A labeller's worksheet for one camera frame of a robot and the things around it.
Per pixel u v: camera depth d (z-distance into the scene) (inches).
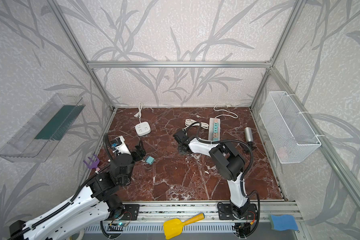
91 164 36.6
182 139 30.2
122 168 20.4
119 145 23.5
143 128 41.3
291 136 24.2
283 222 27.5
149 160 34.8
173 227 27.4
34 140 25.1
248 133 40.1
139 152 25.7
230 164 19.8
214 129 39.0
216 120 41.4
